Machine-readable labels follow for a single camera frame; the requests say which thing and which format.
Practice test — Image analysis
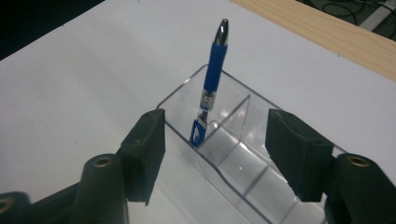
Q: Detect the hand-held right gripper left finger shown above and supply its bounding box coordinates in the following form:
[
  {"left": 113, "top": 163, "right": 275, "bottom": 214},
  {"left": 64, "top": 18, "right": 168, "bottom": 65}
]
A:
[{"left": 116, "top": 108, "right": 166, "bottom": 207}]

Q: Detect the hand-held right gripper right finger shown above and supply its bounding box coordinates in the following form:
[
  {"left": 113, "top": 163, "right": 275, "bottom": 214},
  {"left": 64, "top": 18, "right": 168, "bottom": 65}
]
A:
[{"left": 264, "top": 107, "right": 336, "bottom": 203}]

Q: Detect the clear plastic organizer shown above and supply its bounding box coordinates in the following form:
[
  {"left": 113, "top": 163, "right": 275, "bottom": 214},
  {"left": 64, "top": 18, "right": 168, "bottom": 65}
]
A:
[{"left": 156, "top": 63, "right": 348, "bottom": 224}]

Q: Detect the blue pen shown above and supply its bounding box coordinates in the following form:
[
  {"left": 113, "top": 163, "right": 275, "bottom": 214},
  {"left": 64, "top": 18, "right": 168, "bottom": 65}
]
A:
[{"left": 189, "top": 18, "right": 230, "bottom": 148}]

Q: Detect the light wooden table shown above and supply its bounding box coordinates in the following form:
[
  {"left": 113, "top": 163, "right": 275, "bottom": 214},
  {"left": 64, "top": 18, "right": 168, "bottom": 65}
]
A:
[{"left": 229, "top": 0, "right": 396, "bottom": 83}]

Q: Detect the white desk leg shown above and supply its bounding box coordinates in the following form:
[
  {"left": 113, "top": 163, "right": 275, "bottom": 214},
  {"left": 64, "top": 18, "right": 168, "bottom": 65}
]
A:
[{"left": 359, "top": 0, "right": 396, "bottom": 33}]

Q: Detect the tangle of black floor cables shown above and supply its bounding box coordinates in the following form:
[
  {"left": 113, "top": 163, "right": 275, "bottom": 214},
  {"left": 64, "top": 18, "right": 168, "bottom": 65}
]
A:
[{"left": 297, "top": 0, "right": 396, "bottom": 40}]

